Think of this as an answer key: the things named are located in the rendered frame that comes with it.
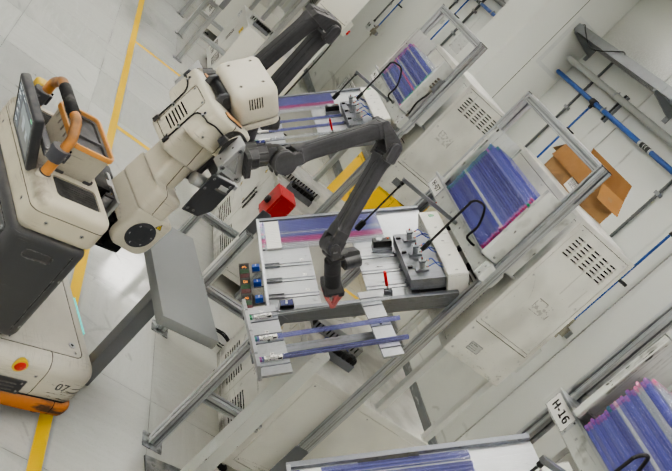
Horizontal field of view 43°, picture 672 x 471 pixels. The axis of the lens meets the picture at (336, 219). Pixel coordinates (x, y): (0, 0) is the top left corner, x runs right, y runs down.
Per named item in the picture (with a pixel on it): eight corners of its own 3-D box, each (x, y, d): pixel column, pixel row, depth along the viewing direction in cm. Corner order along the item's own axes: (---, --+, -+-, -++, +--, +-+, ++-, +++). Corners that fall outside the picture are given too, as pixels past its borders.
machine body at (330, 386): (209, 470, 337) (313, 370, 321) (207, 361, 398) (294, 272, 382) (327, 534, 365) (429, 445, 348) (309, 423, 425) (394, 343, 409)
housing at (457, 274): (446, 306, 318) (448, 274, 311) (417, 241, 360) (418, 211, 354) (467, 304, 319) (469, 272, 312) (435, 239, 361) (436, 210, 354)
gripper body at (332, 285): (338, 278, 295) (338, 261, 291) (344, 296, 287) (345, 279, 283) (319, 280, 294) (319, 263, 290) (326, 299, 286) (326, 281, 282)
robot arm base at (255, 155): (235, 134, 259) (247, 157, 251) (260, 131, 262) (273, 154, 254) (232, 156, 264) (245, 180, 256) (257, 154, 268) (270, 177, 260)
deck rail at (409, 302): (268, 325, 308) (267, 311, 305) (267, 322, 310) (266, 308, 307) (458, 306, 316) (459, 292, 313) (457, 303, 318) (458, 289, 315)
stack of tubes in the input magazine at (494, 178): (481, 247, 309) (535, 196, 302) (445, 186, 354) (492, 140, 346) (503, 266, 315) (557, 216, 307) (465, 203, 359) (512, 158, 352)
